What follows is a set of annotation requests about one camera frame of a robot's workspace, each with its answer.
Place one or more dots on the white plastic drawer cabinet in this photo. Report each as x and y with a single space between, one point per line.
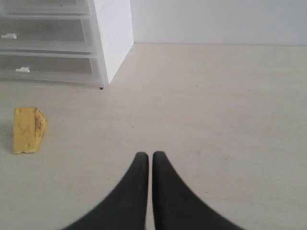
110 24

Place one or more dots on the yellow cheese wedge toy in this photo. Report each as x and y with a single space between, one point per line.
29 127

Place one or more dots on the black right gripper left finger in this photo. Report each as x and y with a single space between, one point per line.
125 206

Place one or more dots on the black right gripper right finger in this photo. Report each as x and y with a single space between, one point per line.
175 206

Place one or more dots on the clear wide drawer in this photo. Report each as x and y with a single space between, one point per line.
67 35
59 69

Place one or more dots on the clear middle wide drawer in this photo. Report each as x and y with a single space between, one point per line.
67 35

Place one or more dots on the clear bottom wide drawer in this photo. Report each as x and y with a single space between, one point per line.
59 69

